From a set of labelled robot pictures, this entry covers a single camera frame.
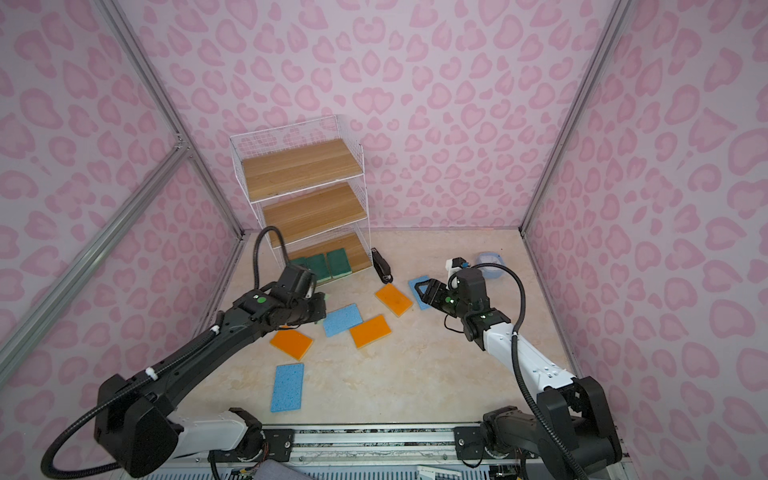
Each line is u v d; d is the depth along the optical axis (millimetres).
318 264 1076
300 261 1074
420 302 763
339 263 1080
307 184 751
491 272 729
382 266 1040
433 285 748
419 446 747
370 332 923
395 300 989
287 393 802
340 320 949
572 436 405
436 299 734
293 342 923
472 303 643
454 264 780
